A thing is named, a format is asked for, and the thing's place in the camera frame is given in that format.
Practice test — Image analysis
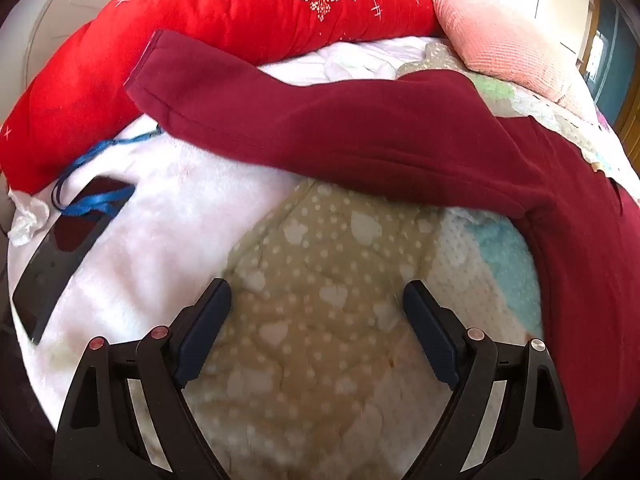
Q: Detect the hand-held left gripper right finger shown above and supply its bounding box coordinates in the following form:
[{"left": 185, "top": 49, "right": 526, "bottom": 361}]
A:
[{"left": 402, "top": 280, "right": 581, "bottom": 480}]

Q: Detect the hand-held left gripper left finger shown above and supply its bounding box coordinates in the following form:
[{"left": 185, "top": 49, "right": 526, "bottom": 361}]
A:
[{"left": 51, "top": 278, "right": 233, "bottom": 480}]

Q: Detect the maroon fleece garment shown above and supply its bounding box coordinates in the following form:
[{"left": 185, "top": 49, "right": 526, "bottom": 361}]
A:
[{"left": 125, "top": 30, "right": 640, "bottom": 456}]

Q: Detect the white fleece blanket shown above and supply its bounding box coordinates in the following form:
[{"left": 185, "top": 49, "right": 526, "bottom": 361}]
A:
[{"left": 7, "top": 37, "right": 436, "bottom": 461}]

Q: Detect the patchwork heart print quilt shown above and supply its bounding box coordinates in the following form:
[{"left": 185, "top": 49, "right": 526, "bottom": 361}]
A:
[{"left": 185, "top": 40, "right": 640, "bottom": 480}]

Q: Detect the black phone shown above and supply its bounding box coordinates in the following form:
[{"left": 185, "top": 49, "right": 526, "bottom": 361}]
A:
[{"left": 11, "top": 175, "right": 136, "bottom": 343}]

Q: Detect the crumpled white tissue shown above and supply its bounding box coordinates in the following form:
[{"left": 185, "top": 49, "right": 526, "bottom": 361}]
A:
[{"left": 7, "top": 190, "right": 51, "bottom": 247}]

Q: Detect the pink textured pillow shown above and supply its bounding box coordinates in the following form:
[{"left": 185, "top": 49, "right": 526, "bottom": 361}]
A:
[{"left": 416, "top": 0, "right": 598, "bottom": 121}]

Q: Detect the red floral quilt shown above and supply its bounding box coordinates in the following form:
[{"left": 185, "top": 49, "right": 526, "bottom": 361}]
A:
[{"left": 0, "top": 0, "right": 441, "bottom": 196}]

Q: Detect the wooden door frame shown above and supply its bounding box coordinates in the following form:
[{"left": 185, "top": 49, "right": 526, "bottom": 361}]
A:
[{"left": 580, "top": 0, "right": 640, "bottom": 151}]

